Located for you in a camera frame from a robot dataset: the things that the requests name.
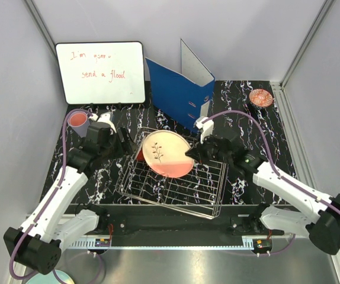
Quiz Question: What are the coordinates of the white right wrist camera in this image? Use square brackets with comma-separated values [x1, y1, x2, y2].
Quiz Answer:
[194, 117, 214, 144]

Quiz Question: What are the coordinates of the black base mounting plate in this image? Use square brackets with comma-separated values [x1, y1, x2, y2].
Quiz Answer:
[75, 203, 277, 248]

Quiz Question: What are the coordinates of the lavender cup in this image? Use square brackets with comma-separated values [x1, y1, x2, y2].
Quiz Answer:
[67, 111, 90, 138]

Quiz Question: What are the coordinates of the wire dish rack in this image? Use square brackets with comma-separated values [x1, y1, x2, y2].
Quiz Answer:
[115, 127, 229, 220]

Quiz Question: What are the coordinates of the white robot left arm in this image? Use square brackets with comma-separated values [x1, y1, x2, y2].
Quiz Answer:
[3, 122, 136, 275]

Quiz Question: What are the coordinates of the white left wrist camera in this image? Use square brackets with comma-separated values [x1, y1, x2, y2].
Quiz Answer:
[90, 112, 117, 133]

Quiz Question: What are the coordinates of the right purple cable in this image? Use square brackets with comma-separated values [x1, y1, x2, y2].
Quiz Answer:
[202, 110, 340, 256]

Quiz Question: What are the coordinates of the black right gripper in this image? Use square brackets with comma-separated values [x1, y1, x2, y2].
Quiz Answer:
[187, 131, 232, 165]

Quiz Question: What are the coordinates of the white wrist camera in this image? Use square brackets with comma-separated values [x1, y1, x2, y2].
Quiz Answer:
[194, 117, 214, 144]
[90, 112, 117, 133]

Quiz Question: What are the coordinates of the whiteboard with red writing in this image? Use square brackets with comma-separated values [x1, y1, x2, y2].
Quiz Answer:
[56, 41, 146, 105]

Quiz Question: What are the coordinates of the pink beige plate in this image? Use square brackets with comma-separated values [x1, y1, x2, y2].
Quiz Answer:
[142, 130, 194, 178]

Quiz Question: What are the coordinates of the red blue patterned bowl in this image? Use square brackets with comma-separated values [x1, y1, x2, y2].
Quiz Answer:
[249, 89, 274, 108]

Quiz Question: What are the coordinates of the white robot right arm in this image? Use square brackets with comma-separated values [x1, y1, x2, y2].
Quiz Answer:
[185, 135, 340, 255]

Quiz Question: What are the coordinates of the light blue plate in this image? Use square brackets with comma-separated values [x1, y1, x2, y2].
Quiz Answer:
[25, 269, 75, 284]

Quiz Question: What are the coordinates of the pink cup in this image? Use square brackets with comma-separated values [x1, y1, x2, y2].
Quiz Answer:
[68, 112, 88, 127]

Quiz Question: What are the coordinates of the blue ring binder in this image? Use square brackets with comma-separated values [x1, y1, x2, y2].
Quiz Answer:
[146, 40, 215, 132]

